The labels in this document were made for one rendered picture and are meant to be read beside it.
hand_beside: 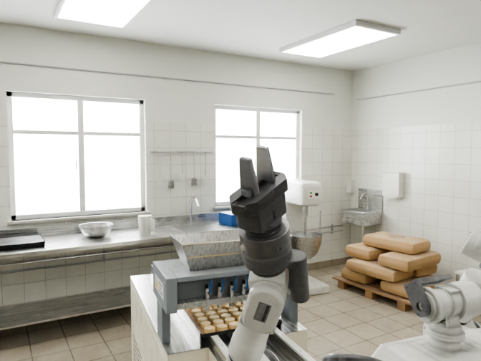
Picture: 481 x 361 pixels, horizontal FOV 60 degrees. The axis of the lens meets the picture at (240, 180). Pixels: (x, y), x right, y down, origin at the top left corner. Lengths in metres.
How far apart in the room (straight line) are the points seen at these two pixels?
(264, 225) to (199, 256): 1.31
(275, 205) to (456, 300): 0.37
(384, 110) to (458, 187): 1.53
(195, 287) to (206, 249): 0.20
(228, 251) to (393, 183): 4.32
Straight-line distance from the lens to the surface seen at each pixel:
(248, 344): 0.87
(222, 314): 2.20
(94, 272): 5.01
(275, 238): 0.69
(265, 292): 0.73
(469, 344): 0.92
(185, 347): 2.07
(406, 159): 6.09
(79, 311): 4.42
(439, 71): 5.92
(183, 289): 2.03
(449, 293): 0.85
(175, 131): 5.12
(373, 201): 6.47
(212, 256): 1.99
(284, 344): 2.01
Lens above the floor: 1.73
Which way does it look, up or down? 4 degrees down
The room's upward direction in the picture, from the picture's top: straight up
